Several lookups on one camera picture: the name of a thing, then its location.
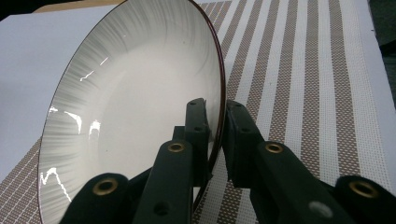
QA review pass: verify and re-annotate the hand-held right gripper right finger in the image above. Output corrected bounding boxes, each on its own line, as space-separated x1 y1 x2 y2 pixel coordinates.
222 99 356 224

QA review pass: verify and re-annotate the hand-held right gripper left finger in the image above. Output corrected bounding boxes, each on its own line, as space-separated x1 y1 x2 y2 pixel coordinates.
132 97 214 224

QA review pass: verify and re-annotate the white plate with grey rim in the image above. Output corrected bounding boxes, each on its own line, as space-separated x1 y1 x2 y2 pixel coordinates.
36 0 227 224

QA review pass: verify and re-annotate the brown striped woven placemat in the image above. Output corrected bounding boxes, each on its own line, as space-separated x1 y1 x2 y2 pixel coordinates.
0 0 395 224

